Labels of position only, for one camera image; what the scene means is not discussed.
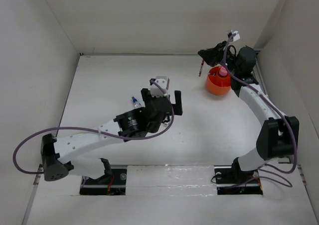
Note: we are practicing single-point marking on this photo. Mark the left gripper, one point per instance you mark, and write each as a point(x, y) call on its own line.
point(176, 106)

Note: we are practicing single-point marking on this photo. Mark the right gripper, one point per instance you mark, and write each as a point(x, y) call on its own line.
point(209, 56)

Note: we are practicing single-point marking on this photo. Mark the red gel pen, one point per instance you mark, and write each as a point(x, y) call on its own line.
point(201, 68)

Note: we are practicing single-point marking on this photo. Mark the pink capped glue stick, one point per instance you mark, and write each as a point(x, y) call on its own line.
point(222, 72)

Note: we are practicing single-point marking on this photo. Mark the blue capped spray bottle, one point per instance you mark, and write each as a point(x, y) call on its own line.
point(136, 103)

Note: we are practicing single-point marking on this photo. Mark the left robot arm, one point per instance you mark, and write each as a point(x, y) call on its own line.
point(66, 155)

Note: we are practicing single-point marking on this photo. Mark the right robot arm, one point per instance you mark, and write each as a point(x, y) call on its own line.
point(279, 133)

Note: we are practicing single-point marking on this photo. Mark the orange round organizer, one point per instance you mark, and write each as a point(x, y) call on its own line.
point(217, 85)

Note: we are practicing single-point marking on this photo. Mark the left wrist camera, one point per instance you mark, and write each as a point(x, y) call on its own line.
point(159, 86)

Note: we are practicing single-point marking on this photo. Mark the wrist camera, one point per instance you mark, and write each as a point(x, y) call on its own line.
point(233, 35)
point(159, 86)

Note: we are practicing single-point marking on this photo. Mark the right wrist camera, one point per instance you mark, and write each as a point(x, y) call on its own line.
point(233, 35)

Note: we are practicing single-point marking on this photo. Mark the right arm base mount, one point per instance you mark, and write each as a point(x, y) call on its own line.
point(227, 183)

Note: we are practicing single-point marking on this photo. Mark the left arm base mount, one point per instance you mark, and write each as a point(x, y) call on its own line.
point(111, 183)

